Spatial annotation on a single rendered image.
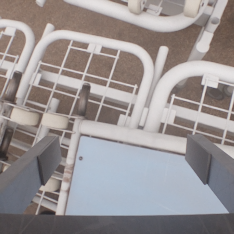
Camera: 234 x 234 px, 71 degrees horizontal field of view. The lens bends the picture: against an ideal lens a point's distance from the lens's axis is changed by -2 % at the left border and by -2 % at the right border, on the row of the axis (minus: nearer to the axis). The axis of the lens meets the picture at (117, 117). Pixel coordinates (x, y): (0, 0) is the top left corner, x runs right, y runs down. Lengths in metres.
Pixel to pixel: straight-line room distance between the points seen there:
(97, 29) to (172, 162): 1.00
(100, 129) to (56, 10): 1.15
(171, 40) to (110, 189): 0.94
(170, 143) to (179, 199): 0.11
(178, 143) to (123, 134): 0.12
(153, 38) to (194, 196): 0.93
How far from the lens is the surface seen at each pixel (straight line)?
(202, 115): 0.52
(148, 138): 0.36
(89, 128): 0.38
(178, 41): 1.14
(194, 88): 1.03
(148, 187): 0.38
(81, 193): 0.41
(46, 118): 0.41
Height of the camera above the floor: 0.94
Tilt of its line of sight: 78 degrees down
